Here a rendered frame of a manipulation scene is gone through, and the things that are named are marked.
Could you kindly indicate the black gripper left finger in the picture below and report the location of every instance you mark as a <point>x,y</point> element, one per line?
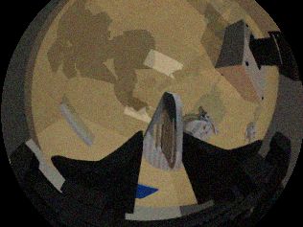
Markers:
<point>116,175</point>

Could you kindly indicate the blue flat square plate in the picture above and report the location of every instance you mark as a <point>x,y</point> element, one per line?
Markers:
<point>143,191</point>

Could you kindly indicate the grey square bar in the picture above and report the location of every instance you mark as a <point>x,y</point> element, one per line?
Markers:
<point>74,126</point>

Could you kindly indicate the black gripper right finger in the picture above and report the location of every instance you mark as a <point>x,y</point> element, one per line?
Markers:
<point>209,167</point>

